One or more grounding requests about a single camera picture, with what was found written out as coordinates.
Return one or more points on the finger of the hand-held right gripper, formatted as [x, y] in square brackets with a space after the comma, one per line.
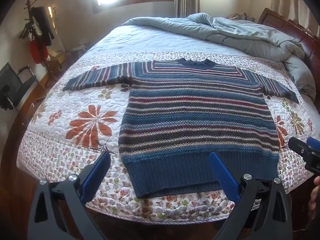
[298, 147]
[313, 143]

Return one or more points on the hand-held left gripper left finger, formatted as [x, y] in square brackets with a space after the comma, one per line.
[96, 170]

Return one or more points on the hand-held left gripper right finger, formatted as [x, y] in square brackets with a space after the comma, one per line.
[223, 172]

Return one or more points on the striped knit sweater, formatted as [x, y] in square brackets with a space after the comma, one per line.
[197, 120]

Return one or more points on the pile of clothes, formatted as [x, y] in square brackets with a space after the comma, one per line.
[240, 17]

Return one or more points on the person's right hand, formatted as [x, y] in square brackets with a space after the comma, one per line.
[314, 202]

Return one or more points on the floral quilted bedspread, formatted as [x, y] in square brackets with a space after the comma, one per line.
[75, 120]

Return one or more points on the wooden headboard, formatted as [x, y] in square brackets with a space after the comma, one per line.
[297, 35]

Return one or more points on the black chair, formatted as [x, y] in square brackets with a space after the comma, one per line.
[12, 85]

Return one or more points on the grey comforter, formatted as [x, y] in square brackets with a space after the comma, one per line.
[250, 35]

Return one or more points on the red hanging bag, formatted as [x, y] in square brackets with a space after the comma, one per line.
[38, 51]

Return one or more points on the wooden coat rack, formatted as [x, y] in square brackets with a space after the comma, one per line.
[31, 30]

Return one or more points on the black hanging garment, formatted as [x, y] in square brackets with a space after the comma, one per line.
[45, 22]

